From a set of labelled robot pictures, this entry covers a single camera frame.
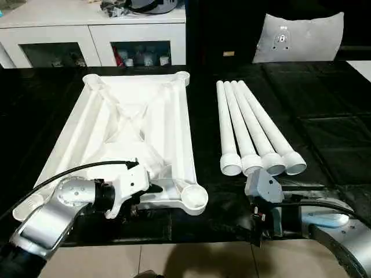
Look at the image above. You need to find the dark grey robot foot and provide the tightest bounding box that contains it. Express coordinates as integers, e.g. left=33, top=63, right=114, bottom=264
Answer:
left=133, top=269, right=166, bottom=278

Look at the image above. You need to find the white plastic bag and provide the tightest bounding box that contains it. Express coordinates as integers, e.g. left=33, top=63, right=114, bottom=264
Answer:
left=252, top=12, right=345, bottom=64

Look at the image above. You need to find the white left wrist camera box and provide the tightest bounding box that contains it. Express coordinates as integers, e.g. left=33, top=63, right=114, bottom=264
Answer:
left=106, top=163, right=154, bottom=220

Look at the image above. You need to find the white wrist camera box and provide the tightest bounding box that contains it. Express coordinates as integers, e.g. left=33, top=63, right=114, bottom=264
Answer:
left=244, top=171, right=285, bottom=204
left=106, top=163, right=154, bottom=220

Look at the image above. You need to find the white flat board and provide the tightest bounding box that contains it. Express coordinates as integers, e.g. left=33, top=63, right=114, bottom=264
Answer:
left=347, top=60, right=371, bottom=83

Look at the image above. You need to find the white plastic table top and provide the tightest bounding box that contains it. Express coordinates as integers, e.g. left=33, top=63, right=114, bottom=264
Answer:
left=13, top=71, right=209, bottom=222

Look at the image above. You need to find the white cabinet with glass doors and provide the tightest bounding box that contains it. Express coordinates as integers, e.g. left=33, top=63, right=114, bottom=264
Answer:
left=0, top=0, right=187, bottom=69

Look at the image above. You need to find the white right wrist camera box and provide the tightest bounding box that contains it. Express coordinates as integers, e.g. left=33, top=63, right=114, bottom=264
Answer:
left=244, top=171, right=285, bottom=204

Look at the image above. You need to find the black box with yellow label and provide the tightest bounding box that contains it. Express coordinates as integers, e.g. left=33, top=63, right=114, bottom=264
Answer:
left=185, top=0, right=268, bottom=65

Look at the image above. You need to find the black bag with cables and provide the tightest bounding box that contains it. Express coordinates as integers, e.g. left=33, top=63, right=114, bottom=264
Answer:
left=100, top=0, right=181, bottom=17

